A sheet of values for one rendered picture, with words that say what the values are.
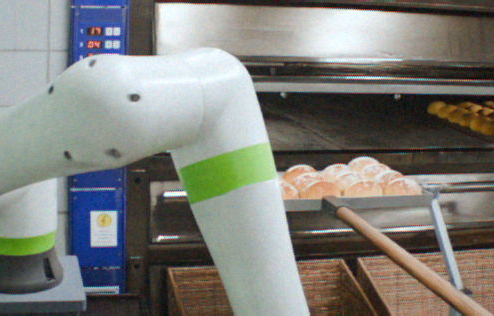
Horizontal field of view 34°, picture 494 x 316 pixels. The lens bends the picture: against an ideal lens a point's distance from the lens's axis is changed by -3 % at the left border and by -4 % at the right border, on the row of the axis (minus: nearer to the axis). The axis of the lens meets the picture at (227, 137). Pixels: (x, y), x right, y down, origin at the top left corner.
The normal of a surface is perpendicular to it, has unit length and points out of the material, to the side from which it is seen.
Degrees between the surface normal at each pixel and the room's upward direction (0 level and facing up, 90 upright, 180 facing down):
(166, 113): 86
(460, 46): 70
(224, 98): 83
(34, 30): 90
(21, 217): 90
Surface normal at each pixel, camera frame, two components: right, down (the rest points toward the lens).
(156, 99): 0.81, -0.21
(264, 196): 0.59, -0.11
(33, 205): 0.60, 0.18
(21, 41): 0.24, 0.19
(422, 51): 0.24, -0.15
